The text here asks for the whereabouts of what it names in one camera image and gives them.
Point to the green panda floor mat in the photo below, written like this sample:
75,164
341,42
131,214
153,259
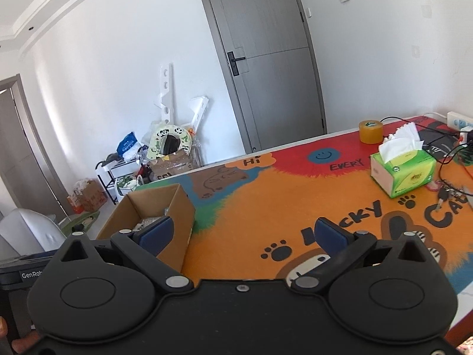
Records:
83,223

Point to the green tissue box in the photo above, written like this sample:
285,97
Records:
410,173

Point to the white power strip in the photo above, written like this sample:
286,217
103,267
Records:
460,119

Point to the black charger adapter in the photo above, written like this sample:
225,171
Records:
467,135

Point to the blue plastic bag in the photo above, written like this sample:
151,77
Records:
128,143

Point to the taped cardboard box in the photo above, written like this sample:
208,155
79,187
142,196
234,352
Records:
172,166

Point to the tall white foam piece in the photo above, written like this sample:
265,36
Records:
165,92

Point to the white chair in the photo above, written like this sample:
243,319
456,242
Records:
26,233

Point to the brown cardboard box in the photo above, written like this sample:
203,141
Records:
177,222

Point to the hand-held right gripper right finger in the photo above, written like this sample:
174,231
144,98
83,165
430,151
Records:
330,238

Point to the small white wall switch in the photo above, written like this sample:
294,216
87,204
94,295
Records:
308,12

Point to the bunch of keys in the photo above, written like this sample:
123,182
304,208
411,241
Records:
441,196

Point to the colourful printed table mat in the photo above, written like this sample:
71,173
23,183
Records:
258,207

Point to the white plastic bag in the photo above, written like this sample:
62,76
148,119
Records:
127,188

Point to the grey door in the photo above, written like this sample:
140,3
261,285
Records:
266,63

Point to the black mouse pad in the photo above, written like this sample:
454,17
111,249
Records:
438,142

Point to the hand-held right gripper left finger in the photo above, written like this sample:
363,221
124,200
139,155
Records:
157,235

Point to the brown tape roll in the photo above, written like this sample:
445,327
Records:
370,133

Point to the grey doorway frame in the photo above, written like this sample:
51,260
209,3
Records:
26,155

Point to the short white foam piece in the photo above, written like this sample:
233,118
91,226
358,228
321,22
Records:
198,112

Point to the person's left hand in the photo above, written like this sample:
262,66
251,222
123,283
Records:
26,344

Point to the small printed cardboard box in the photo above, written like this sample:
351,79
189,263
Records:
88,196

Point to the black shoe rack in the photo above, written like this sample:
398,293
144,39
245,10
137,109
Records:
107,170

